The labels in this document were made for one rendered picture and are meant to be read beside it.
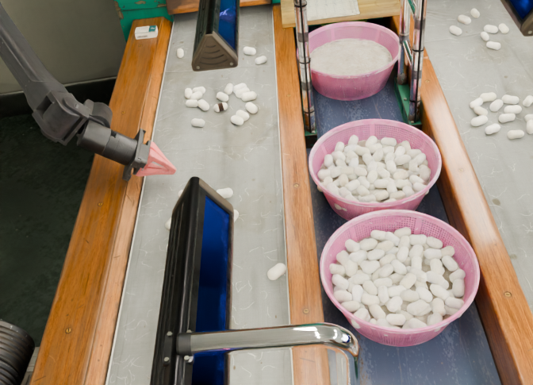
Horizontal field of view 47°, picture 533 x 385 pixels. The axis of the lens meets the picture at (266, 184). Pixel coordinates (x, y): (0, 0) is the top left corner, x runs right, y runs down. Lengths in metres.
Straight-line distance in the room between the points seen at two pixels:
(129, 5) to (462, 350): 1.34
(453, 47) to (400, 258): 0.72
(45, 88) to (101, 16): 1.59
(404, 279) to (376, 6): 0.92
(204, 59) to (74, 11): 1.79
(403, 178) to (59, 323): 0.71
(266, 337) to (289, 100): 0.95
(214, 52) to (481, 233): 0.56
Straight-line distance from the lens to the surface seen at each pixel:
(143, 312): 1.12
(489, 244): 1.15
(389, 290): 1.09
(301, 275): 1.08
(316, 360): 0.99
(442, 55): 1.66
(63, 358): 1.09
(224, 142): 1.41
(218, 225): 0.75
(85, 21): 2.85
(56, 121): 1.25
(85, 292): 1.16
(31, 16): 2.89
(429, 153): 1.33
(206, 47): 1.07
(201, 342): 0.60
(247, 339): 0.59
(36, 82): 1.28
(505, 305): 1.07
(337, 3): 1.83
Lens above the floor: 1.61
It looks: 43 degrees down
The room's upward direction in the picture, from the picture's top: 9 degrees counter-clockwise
